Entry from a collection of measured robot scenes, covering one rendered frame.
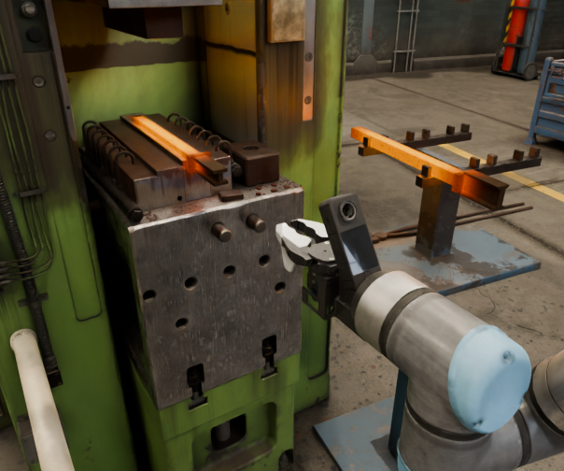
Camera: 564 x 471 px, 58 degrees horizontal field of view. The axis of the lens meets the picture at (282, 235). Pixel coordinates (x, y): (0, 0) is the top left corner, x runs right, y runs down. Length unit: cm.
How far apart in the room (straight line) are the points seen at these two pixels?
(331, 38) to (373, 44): 672
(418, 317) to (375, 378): 145
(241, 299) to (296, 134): 44
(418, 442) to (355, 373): 141
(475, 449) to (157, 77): 119
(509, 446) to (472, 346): 15
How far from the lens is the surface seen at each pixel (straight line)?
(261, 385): 132
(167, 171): 100
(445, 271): 121
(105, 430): 147
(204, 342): 114
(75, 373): 133
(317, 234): 69
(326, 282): 62
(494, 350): 50
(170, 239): 98
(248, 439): 151
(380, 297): 55
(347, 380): 194
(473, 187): 97
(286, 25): 120
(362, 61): 794
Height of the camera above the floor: 132
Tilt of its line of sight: 27 degrees down
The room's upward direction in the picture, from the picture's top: straight up
